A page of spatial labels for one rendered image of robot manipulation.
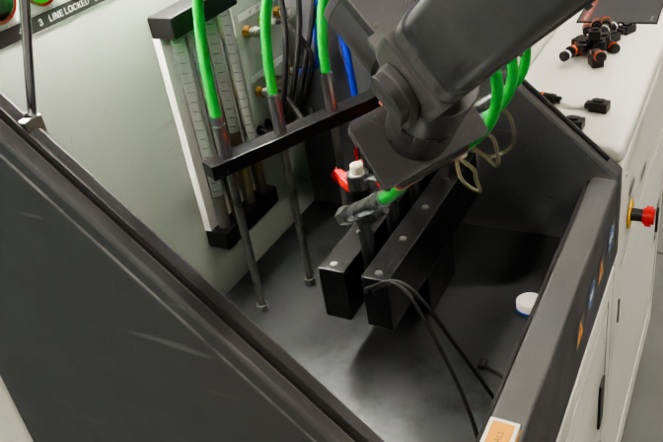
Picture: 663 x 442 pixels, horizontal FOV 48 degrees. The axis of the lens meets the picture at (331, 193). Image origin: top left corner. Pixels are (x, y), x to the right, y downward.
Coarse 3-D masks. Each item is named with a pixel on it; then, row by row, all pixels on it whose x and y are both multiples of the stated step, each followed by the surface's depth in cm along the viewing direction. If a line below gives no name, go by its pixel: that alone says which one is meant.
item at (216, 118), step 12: (192, 0) 88; (192, 12) 89; (204, 24) 90; (204, 36) 91; (204, 48) 92; (204, 60) 93; (204, 72) 94; (204, 84) 95; (216, 96) 96; (216, 108) 97; (216, 120) 97; (384, 192) 74; (396, 192) 72
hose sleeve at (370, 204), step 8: (376, 192) 75; (360, 200) 78; (368, 200) 76; (376, 200) 75; (344, 208) 81; (352, 208) 79; (360, 208) 78; (368, 208) 77; (376, 208) 76; (384, 208) 76; (344, 216) 81; (352, 216) 80; (360, 216) 79
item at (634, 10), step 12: (600, 0) 167; (612, 0) 166; (624, 0) 165; (636, 0) 164; (648, 0) 163; (660, 0) 162; (588, 12) 162; (600, 12) 161; (612, 12) 160; (624, 12) 159; (636, 12) 158; (648, 12) 157; (660, 12) 156
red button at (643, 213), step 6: (630, 204) 126; (630, 210) 126; (636, 210) 126; (642, 210) 126; (648, 210) 125; (654, 210) 125; (630, 216) 126; (636, 216) 126; (642, 216) 125; (648, 216) 124; (654, 216) 125; (630, 222) 129; (642, 222) 126; (648, 222) 125
